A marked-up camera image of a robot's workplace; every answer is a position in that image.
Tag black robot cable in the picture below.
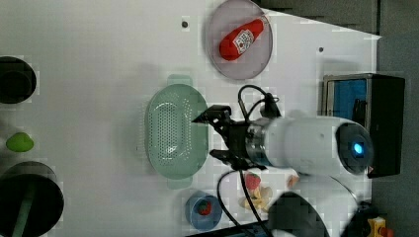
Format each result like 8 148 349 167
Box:
216 84 283 237

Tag yellow emergency stop button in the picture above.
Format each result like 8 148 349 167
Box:
368 217 394 237

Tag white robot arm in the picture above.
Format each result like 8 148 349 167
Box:
194 106 375 237

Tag green plastic strainer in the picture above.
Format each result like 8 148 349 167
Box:
144 74 209 190

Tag blue plastic cup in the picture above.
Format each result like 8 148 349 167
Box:
185 191 222 231

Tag red plush ketchup bottle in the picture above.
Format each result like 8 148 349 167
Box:
218 18 265 61

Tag grey round plate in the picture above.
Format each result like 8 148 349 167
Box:
206 0 273 80

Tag plush orange half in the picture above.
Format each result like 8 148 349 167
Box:
287 175 299 189

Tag plush peeled banana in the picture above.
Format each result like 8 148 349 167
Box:
249 187 273 212

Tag black round bowl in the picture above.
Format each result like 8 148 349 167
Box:
0 161 64 237
0 56 37 104

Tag black round bowl lower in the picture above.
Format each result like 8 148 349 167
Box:
0 161 64 237

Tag plush strawberry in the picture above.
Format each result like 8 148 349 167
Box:
244 173 261 191

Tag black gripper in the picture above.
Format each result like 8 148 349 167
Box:
193 105 252 171

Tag small strawberry in cup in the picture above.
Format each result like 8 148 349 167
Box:
198 200 211 216

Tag blue table frame rail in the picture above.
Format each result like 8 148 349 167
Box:
186 222 273 237

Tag green plush pear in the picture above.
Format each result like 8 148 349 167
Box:
6 132 35 152

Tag black round bowl upper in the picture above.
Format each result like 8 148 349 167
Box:
0 56 37 104

